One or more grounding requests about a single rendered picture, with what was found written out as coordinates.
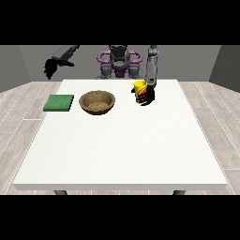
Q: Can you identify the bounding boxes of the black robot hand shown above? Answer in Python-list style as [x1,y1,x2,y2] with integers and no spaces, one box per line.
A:
[130,83,156,107]
[43,57,76,81]

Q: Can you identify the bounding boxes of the yellow cup with melon print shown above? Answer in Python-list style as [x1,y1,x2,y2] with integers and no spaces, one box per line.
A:
[132,80,148,97]

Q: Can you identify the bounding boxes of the green square pad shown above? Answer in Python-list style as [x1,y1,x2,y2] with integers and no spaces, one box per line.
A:
[42,94,75,113]

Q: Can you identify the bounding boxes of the brown wooden bowl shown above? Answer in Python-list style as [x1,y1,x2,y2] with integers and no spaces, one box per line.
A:
[78,90,116,115]

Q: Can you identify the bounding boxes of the grey robot trunk purple rings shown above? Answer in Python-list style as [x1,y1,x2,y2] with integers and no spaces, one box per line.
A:
[96,45,144,81]

